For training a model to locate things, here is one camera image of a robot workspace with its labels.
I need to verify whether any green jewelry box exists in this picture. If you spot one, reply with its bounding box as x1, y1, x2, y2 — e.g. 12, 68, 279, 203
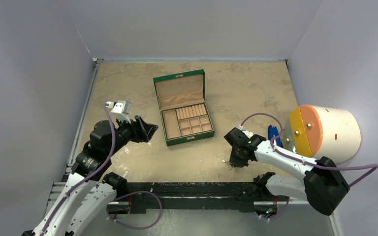
153, 69, 215, 147

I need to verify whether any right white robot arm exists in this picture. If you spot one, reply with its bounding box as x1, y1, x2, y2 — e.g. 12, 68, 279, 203
224, 128, 350, 216

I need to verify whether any blue tool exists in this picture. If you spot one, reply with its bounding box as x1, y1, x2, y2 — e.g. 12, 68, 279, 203
268, 125, 283, 147

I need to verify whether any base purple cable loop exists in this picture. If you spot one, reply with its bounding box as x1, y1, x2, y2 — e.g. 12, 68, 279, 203
106, 191, 161, 230

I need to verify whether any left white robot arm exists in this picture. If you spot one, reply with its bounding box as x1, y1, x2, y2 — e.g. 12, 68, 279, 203
23, 116, 158, 236

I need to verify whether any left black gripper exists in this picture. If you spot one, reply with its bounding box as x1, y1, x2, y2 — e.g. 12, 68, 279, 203
106, 113, 157, 156

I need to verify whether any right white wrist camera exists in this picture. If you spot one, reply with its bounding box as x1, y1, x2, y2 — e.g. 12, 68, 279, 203
239, 126, 254, 138

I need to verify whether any green jewelry tray insert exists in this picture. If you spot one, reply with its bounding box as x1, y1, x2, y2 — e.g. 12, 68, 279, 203
161, 103, 214, 140

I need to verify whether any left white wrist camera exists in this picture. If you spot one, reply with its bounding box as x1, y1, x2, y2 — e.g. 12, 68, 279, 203
105, 100, 131, 123

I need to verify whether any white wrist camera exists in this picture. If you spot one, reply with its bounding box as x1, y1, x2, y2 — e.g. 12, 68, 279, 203
239, 126, 254, 138
105, 100, 131, 123

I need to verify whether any white cylinder orange yellow lid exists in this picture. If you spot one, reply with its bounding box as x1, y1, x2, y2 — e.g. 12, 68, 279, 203
281, 105, 361, 164

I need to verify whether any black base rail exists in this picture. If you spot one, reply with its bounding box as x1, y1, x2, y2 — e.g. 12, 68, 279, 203
105, 172, 289, 216

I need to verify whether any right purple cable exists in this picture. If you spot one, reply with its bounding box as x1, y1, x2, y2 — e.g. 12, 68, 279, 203
240, 113, 378, 188

